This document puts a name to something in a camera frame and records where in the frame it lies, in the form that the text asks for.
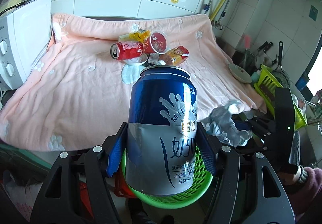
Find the silver foil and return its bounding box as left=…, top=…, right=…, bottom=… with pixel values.
left=200, top=100, right=253, bottom=147

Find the blue silver milk can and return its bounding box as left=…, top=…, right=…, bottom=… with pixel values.
left=125, top=66, right=197, bottom=196

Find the right hand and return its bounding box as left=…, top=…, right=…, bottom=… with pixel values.
left=285, top=167, right=321, bottom=215

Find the green plastic basket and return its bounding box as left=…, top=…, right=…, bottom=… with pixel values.
left=122, top=140, right=213, bottom=209

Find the yellow-green dish rack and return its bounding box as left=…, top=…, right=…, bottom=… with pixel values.
left=253, top=64, right=308, bottom=130

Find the black frying pan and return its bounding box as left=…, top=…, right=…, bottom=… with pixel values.
left=271, top=41, right=290, bottom=88

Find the pink blanket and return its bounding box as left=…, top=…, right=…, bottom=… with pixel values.
left=1, top=13, right=266, bottom=152

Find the white round scale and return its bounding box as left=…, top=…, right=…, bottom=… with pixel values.
left=228, top=64, right=252, bottom=83

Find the white small bowl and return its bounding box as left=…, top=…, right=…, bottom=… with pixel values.
left=124, top=53, right=148, bottom=66

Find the red soda can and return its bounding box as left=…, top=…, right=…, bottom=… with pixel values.
left=110, top=41, right=143, bottom=61

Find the orange juice pouch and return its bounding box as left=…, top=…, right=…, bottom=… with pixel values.
left=157, top=46, right=189, bottom=66

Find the red lidded cup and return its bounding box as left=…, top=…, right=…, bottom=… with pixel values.
left=143, top=31, right=169, bottom=55

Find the yellow snack wrapper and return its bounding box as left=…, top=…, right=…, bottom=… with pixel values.
left=118, top=30, right=151, bottom=43

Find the white microwave oven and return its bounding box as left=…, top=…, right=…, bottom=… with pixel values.
left=1, top=0, right=51, bottom=90

